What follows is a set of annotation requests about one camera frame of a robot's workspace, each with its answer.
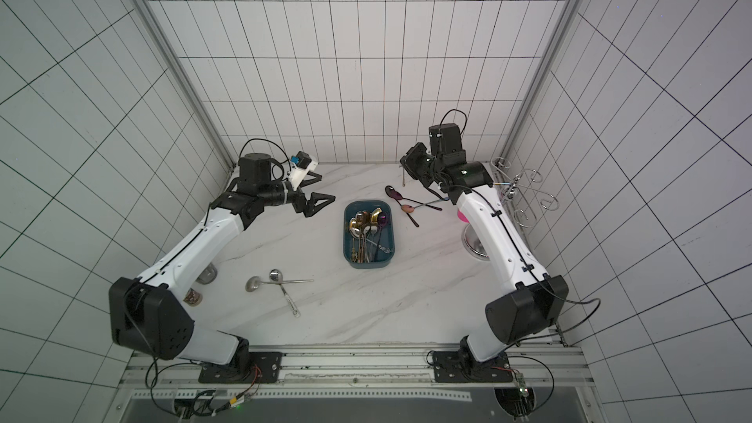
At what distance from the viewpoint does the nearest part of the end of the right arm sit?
527mm

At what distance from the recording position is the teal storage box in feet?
3.03

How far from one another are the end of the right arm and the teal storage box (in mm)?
342
